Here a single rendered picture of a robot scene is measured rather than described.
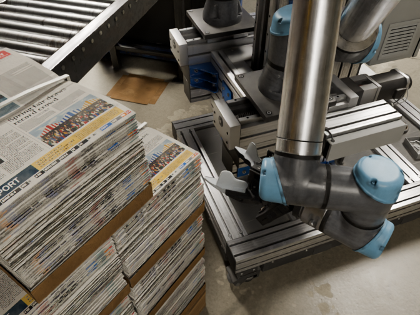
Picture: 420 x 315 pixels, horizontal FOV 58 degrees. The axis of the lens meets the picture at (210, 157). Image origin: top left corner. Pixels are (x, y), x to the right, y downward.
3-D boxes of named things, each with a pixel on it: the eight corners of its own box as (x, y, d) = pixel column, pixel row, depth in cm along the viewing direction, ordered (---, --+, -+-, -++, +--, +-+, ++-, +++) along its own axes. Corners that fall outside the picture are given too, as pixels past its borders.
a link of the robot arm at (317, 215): (331, 212, 76) (313, 240, 71) (310, 201, 78) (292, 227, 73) (340, 187, 71) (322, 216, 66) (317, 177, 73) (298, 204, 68)
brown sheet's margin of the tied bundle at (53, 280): (154, 196, 79) (152, 182, 76) (39, 305, 63) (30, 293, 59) (101, 164, 86) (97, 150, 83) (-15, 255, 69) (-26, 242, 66)
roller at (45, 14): (97, 32, 150) (94, 20, 146) (-3, 17, 159) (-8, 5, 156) (103, 27, 153) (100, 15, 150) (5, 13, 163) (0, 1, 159)
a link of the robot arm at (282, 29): (267, 44, 109) (273, -3, 99) (315, 48, 107) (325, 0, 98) (265, 66, 100) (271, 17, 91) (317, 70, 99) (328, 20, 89)
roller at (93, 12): (105, 25, 154) (102, 14, 151) (7, 11, 164) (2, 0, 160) (110, 20, 157) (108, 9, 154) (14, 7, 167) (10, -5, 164)
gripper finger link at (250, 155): (247, 128, 84) (270, 154, 78) (245, 147, 88) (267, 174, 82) (235, 132, 83) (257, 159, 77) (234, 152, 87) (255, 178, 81)
